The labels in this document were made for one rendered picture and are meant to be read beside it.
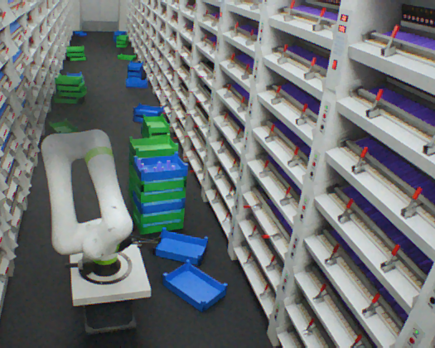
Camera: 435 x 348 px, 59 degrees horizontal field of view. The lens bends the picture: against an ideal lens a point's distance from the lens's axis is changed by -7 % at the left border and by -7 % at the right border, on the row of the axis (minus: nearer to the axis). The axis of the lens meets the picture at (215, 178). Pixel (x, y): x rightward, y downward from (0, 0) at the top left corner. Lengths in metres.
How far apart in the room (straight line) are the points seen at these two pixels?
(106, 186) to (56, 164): 0.26
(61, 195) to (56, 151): 0.19
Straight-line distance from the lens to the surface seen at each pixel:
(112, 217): 1.46
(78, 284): 1.92
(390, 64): 1.26
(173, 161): 2.78
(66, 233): 1.80
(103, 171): 1.60
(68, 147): 1.71
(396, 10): 1.52
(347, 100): 1.46
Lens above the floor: 1.61
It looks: 27 degrees down
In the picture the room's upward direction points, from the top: 7 degrees clockwise
